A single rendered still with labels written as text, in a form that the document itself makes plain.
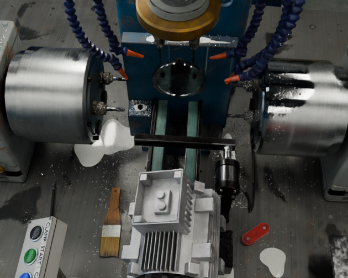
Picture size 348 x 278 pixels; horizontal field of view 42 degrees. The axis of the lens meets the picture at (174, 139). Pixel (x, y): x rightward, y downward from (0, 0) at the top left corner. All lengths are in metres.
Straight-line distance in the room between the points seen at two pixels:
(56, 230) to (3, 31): 0.54
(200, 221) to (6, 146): 0.56
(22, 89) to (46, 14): 0.75
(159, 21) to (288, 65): 0.35
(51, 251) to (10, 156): 0.38
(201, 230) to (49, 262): 0.32
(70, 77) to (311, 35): 0.98
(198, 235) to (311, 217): 0.47
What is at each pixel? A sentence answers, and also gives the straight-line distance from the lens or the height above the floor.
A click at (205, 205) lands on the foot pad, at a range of 0.96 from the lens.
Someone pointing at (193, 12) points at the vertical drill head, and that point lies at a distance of 0.93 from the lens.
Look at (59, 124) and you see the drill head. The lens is 1.12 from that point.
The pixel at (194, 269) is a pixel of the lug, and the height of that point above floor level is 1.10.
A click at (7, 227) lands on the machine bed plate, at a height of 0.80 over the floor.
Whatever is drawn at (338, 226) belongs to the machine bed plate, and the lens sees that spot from 1.34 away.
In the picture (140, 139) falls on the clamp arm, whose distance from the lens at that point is 1.12.
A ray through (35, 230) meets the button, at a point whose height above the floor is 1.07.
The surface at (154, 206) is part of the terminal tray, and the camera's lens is 0.93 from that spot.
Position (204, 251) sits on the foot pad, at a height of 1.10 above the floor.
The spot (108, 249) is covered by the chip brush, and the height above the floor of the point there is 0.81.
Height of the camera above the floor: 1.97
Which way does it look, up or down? 57 degrees down
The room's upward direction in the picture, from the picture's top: straight up
